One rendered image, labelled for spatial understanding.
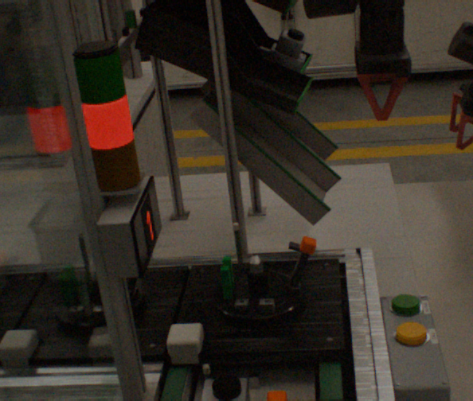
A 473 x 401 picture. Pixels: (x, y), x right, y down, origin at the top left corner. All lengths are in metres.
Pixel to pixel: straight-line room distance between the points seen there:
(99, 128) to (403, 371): 0.49
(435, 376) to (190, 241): 0.71
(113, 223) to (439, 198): 0.99
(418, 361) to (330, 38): 4.23
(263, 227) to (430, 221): 0.34
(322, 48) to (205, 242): 3.70
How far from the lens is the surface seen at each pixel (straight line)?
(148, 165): 2.59
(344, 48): 5.19
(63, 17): 0.82
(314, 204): 1.30
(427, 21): 5.19
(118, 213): 0.85
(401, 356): 1.06
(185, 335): 1.08
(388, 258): 1.47
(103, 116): 0.83
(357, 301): 1.17
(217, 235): 1.60
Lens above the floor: 1.60
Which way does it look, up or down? 25 degrees down
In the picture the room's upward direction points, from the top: 7 degrees counter-clockwise
